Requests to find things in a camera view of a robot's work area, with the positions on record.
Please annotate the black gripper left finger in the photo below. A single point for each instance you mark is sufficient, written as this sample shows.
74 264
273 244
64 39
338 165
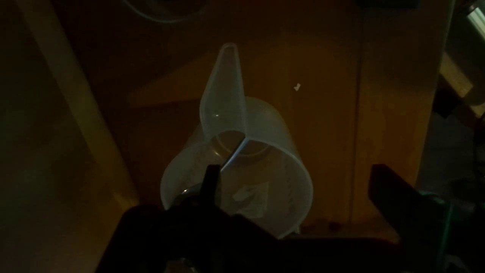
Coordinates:
211 183

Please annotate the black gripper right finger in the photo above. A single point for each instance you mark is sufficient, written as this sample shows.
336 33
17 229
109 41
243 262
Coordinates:
399 201

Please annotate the translucent plastic measuring jug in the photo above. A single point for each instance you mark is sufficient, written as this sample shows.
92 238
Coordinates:
262 151

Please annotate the small white scrap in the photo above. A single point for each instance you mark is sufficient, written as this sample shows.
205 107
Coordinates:
297 86

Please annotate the wooden dresser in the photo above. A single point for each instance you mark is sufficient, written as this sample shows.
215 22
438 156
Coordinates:
327 76

